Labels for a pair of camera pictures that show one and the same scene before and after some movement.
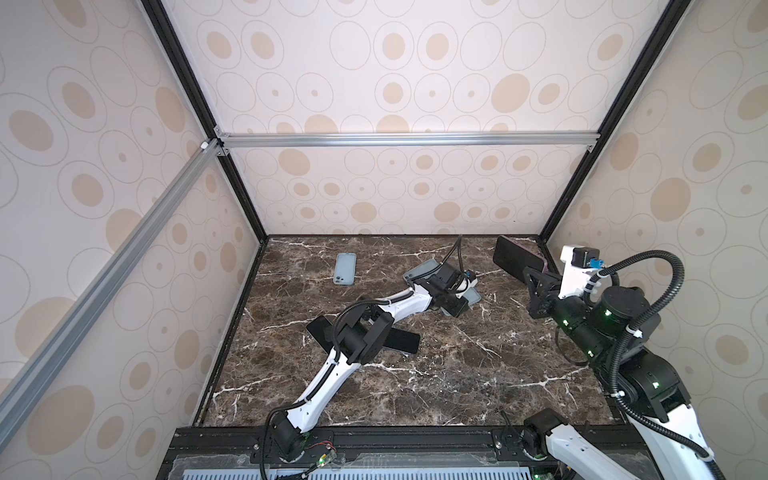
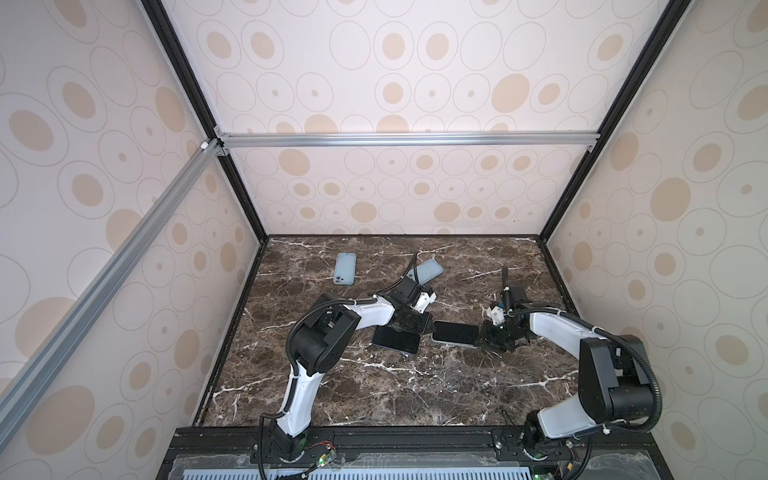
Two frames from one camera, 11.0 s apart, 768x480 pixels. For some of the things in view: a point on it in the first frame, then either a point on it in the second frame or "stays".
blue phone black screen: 403,340 stays
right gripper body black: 552,307 -> 501,338
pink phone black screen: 514,258 -> 461,333
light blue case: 423,269 stays
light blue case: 345,269 stays
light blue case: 472,296 -> 456,333
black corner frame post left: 165,29 stays
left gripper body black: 449,306 -> 413,323
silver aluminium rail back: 276,141 stays
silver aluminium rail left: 21,387 stays
